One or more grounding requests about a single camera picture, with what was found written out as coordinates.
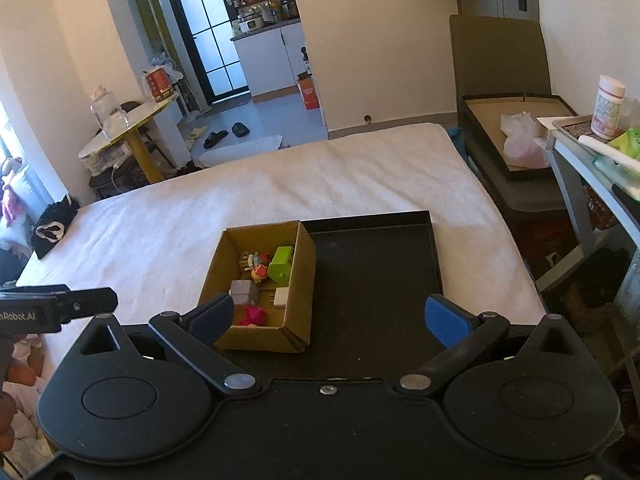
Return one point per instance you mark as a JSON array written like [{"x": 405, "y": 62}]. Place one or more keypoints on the pink fuzzy toy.
[{"x": 251, "y": 316}]

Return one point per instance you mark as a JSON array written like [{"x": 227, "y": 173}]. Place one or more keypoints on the white bed blanket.
[{"x": 350, "y": 180}]

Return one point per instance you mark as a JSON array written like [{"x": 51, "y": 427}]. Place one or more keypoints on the red canister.
[{"x": 159, "y": 85}]

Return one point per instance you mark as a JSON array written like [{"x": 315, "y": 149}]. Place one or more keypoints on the person's left hand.
[{"x": 6, "y": 420}]

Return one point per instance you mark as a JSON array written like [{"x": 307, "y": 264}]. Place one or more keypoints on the pale slippers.
[{"x": 196, "y": 133}]

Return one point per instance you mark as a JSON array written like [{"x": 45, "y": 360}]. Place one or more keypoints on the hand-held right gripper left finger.
[{"x": 215, "y": 317}]

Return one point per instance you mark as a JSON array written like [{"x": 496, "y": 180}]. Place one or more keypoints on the white floor mat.
[{"x": 240, "y": 151}]

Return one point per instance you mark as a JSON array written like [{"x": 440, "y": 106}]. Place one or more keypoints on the black slipper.
[
  {"x": 240, "y": 129},
  {"x": 216, "y": 138}
]

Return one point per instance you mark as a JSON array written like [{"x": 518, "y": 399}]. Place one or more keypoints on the white desk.
[{"x": 575, "y": 180}]

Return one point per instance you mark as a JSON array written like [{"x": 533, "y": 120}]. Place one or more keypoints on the pink plush toy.
[{"x": 10, "y": 195}]

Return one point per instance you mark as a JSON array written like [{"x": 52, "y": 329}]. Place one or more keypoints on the brown cardboard box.
[{"x": 295, "y": 280}]

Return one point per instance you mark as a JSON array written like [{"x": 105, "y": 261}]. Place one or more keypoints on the green packet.
[{"x": 627, "y": 144}]

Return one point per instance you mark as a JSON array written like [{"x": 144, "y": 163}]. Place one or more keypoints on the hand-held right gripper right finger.
[{"x": 445, "y": 317}]

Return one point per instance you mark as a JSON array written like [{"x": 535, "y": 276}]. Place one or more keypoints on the clear glass jar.
[{"x": 103, "y": 110}]

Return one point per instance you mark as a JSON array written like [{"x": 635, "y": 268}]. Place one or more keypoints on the white bottle with pink label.
[{"x": 608, "y": 107}]

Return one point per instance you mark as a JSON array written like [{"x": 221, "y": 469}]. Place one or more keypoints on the pile of clothes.
[{"x": 22, "y": 375}]

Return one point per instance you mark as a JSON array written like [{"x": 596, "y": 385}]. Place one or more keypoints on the grey cube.
[{"x": 243, "y": 291}]

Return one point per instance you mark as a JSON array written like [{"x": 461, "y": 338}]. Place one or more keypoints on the black tray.
[{"x": 370, "y": 285}]

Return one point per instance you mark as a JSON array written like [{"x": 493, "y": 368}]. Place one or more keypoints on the large flat cardboard box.
[{"x": 515, "y": 135}]

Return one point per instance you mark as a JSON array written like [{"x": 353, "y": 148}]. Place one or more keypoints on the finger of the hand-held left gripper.
[
  {"x": 87, "y": 302},
  {"x": 35, "y": 289}
]

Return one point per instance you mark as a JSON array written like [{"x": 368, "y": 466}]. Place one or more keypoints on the leaning cardboard sheet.
[{"x": 500, "y": 55}]

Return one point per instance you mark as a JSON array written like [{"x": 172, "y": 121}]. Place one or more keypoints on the pink plastic bag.
[{"x": 520, "y": 140}]

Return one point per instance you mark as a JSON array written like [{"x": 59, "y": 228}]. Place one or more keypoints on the orange cardboard box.
[{"x": 308, "y": 92}]

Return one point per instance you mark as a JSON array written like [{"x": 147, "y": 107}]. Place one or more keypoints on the white kitchen cabinet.
[{"x": 270, "y": 60}]

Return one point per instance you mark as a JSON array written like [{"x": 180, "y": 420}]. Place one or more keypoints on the white charger plug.
[{"x": 280, "y": 297}]

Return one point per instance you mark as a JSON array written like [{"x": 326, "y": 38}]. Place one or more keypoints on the black glass-paned door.
[{"x": 210, "y": 30}]

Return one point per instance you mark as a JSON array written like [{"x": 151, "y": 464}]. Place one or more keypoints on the black garment with white print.
[{"x": 50, "y": 225}]

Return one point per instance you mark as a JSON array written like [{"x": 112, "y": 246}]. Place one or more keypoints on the dark stool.
[{"x": 530, "y": 195}]

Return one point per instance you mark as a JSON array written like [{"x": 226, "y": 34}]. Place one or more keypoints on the round yellow-edged table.
[{"x": 125, "y": 130}]

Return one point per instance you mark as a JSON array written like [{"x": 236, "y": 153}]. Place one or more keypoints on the lime green block toy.
[{"x": 281, "y": 262}]

